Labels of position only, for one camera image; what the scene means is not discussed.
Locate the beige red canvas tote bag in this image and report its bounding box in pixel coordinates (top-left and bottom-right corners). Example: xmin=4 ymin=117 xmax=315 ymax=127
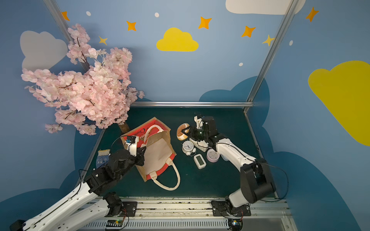
xmin=120 ymin=117 xmax=181 ymax=191

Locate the white twin bell alarm clock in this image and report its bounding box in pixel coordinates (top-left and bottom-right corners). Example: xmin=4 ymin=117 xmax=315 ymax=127
xmin=182 ymin=141 xmax=196 ymax=156

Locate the small white digital clock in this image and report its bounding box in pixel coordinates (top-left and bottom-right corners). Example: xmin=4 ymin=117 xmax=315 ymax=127
xmin=193 ymin=154 xmax=206 ymax=169

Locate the white rectangular digital clock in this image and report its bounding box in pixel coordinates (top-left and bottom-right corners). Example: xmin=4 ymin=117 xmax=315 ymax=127
xmin=196 ymin=141 xmax=210 ymax=153

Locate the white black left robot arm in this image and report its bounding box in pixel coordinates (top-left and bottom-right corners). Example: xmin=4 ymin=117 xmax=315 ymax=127
xmin=10 ymin=147 xmax=146 ymax=231

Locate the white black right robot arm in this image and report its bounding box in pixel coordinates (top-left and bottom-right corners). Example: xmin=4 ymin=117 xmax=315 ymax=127
xmin=182 ymin=116 xmax=276 ymax=208

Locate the blue white work glove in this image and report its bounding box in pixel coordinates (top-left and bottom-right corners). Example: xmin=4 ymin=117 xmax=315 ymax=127
xmin=96 ymin=149 xmax=110 ymax=168

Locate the left small circuit board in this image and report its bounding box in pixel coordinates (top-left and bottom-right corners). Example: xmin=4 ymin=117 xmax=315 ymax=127
xmin=105 ymin=219 xmax=124 ymax=231

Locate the small circuit board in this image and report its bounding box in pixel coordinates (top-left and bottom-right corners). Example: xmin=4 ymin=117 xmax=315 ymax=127
xmin=105 ymin=219 xmax=124 ymax=231
xmin=227 ymin=219 xmax=243 ymax=231

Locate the pink cherry blossom tree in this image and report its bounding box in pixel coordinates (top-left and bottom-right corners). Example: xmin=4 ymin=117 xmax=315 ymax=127
xmin=21 ymin=24 xmax=145 ymax=135

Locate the right small circuit board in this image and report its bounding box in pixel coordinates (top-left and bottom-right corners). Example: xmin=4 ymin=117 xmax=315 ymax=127
xmin=227 ymin=219 xmax=243 ymax=231

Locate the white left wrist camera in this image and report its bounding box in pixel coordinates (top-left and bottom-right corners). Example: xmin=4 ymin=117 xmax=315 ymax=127
xmin=125 ymin=136 xmax=139 ymax=157

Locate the aluminium back frame rail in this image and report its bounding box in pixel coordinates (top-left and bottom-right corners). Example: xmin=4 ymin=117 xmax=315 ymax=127
xmin=132 ymin=102 xmax=253 ymax=108

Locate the aluminium right floor rail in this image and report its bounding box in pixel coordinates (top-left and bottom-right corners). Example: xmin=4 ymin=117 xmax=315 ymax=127
xmin=244 ymin=112 xmax=279 ymax=199

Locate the aluminium floor rail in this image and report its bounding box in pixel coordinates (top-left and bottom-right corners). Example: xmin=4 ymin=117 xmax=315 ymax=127
xmin=244 ymin=112 xmax=279 ymax=199
xmin=77 ymin=129 xmax=105 ymax=185

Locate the aluminium left floor rail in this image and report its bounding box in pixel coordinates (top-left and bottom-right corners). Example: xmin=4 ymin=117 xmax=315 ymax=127
xmin=77 ymin=129 xmax=105 ymax=185

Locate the metal base rail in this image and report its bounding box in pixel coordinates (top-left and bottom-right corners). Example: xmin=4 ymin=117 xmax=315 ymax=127
xmin=81 ymin=197 xmax=298 ymax=231

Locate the aluminium right corner post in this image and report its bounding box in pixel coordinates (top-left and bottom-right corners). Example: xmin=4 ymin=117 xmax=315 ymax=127
xmin=243 ymin=0 xmax=299 ymax=116

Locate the aluminium corner post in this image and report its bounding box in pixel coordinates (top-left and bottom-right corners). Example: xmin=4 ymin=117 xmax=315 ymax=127
xmin=43 ymin=0 xmax=90 ymax=73
xmin=243 ymin=0 xmax=299 ymax=116

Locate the aluminium left corner post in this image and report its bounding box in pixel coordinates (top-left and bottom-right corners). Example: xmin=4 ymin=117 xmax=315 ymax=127
xmin=43 ymin=0 xmax=90 ymax=73

